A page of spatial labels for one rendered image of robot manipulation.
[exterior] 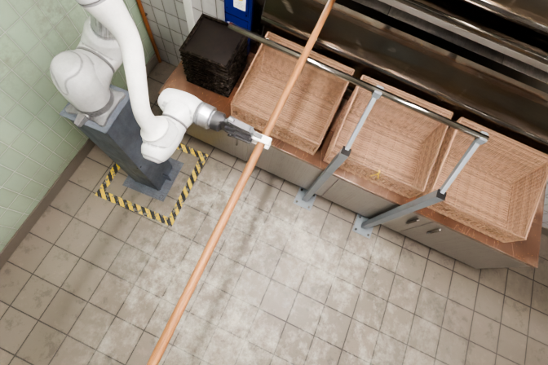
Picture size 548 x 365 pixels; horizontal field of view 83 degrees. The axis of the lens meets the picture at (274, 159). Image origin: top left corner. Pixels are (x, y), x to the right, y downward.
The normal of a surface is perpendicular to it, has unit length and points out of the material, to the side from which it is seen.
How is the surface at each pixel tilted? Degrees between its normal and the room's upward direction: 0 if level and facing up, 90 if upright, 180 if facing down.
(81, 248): 0
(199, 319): 0
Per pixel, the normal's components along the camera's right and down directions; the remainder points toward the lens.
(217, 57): 0.11, -0.36
